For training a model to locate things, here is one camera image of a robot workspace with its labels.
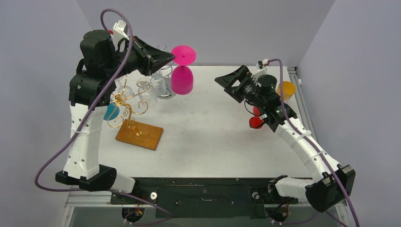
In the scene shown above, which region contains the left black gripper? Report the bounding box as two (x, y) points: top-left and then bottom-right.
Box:
(105, 35), (175, 80)

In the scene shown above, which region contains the pink wine glass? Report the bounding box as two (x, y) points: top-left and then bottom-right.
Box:
(171, 45), (197, 95)

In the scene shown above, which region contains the red wine glass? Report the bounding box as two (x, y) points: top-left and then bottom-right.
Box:
(249, 106), (264, 129)

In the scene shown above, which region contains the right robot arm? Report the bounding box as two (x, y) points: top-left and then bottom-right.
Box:
(214, 65), (356, 212)

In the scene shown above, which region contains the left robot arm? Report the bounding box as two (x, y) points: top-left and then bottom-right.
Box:
(55, 30), (174, 203)

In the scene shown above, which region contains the clear patterned glass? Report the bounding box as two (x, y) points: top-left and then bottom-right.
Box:
(150, 71), (166, 96)
(136, 77), (157, 107)

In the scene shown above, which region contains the clear glass on gold rack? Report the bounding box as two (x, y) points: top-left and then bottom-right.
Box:
(115, 76), (135, 99)

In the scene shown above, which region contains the blue wine glass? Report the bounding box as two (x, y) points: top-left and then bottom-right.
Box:
(104, 103), (120, 121)

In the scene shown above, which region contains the wooden rack base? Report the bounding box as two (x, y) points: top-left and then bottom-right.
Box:
(115, 120), (164, 150)

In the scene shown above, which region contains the orange cup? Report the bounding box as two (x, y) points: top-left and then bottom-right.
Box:
(276, 81), (296, 102)

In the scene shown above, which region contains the silver wire glass rack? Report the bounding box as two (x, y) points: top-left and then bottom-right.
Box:
(157, 61), (176, 100)

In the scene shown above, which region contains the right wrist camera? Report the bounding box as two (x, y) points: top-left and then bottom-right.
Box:
(251, 59), (269, 84)

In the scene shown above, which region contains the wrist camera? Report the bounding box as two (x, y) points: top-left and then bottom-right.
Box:
(251, 59), (269, 84)
(109, 20), (129, 49)

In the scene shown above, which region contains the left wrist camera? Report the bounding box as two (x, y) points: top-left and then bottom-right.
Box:
(109, 20), (129, 49)

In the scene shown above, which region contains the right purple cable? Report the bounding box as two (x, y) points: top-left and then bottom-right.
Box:
(266, 58), (361, 227)

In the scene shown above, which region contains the gold wire glass rack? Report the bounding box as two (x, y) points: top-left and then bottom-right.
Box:
(106, 92), (149, 129)

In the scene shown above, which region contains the aluminium table rail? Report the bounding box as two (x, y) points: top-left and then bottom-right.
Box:
(287, 67), (318, 145)

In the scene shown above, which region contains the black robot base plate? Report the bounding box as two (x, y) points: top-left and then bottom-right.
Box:
(109, 177), (314, 220)

